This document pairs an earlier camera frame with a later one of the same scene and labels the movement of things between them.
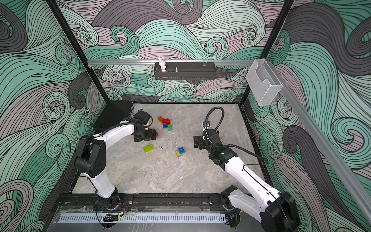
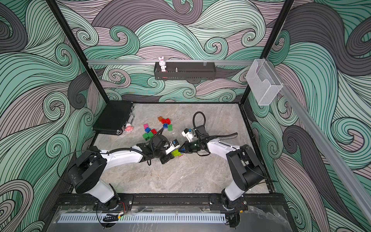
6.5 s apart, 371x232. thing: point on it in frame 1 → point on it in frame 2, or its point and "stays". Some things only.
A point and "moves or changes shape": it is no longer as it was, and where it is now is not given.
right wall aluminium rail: x=328 y=148 stays
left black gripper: x=150 y=137 → x=168 y=157
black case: x=114 y=112 stays
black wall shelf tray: x=186 y=71 stays
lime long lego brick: x=148 y=148 moves or changes shape
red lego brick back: x=167 y=121 stays
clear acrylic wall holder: x=264 y=82 stays
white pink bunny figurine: x=162 y=63 stays
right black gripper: x=201 y=139 → x=187 y=145
